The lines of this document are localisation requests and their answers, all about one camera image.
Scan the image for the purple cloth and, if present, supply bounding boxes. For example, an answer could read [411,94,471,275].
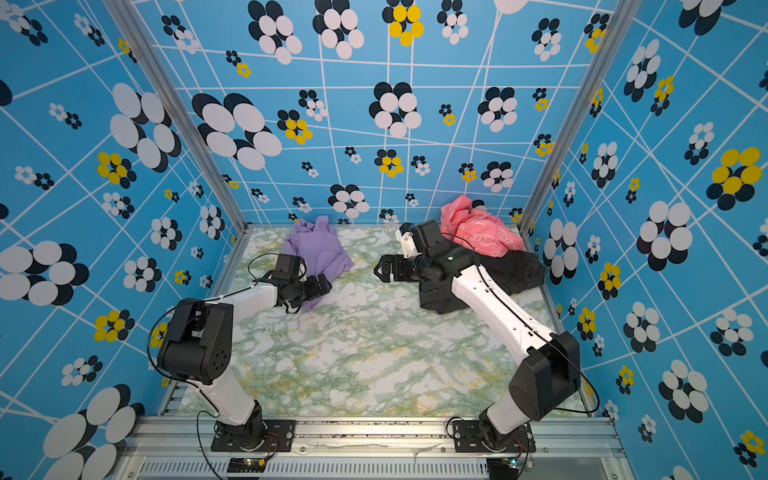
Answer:
[281,215,354,283]

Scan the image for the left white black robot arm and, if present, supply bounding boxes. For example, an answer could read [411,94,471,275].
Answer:
[147,254,332,451]

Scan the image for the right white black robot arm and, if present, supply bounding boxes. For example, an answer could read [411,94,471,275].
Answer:
[374,221,582,452]

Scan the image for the pink patterned cloth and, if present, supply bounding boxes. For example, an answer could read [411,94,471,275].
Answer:
[440,195,524,257]

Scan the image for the black cloth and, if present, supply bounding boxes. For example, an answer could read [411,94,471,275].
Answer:
[419,250,546,315]

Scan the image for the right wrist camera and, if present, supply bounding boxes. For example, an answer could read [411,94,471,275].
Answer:
[395,223,428,258]

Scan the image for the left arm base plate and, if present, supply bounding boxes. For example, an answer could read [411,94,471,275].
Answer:
[210,419,297,453]

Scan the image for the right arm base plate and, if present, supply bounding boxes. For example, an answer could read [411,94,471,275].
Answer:
[445,417,536,456]

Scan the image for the aluminium front rail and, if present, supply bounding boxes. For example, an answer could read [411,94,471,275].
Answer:
[113,417,635,479]

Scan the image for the left corner aluminium post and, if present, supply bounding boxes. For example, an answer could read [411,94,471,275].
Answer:
[105,1,248,235]

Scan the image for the corner aluminium post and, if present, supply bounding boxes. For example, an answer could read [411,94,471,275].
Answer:
[520,0,642,233]
[105,1,248,235]

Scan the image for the right corner aluminium post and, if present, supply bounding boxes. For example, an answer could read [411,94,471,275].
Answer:
[520,0,642,233]

